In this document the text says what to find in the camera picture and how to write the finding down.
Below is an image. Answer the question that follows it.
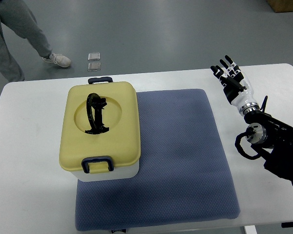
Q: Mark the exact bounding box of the metal floor plate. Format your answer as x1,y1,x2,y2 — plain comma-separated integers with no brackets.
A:
87,62,101,72
88,52,101,61

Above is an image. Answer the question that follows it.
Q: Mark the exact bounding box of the upper metal floor plate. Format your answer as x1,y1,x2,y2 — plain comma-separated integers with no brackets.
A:
88,52,101,61

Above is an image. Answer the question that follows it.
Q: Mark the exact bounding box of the white sneaker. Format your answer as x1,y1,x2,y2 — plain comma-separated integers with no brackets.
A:
42,53,71,68

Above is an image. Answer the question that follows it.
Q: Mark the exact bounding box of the black table control panel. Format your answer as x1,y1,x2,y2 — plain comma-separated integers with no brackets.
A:
281,222,293,228

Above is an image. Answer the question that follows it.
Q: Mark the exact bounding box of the blue padded mat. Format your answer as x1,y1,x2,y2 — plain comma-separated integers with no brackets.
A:
75,89,240,231

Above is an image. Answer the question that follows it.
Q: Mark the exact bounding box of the lower metal floor plate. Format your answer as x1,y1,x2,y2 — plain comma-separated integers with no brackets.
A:
87,62,101,72

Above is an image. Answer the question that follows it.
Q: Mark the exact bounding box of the cardboard box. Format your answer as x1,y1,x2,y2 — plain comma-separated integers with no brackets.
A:
266,0,293,13

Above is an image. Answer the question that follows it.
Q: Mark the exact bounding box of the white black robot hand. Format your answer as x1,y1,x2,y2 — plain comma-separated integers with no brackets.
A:
210,55,259,116

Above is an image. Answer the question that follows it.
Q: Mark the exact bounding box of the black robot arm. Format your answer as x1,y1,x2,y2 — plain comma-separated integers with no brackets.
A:
235,97,293,186

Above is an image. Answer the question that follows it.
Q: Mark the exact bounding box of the person in grey trousers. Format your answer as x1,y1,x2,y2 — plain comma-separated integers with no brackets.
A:
0,0,72,82

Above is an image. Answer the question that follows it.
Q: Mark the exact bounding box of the white table leg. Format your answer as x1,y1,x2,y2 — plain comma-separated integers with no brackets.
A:
244,225,257,234

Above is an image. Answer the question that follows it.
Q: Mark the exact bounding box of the white storage box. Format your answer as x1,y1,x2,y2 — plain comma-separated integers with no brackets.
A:
71,156,140,182

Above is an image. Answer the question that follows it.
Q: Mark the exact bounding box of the yellow box lid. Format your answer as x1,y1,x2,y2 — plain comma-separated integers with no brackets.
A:
59,78,141,175

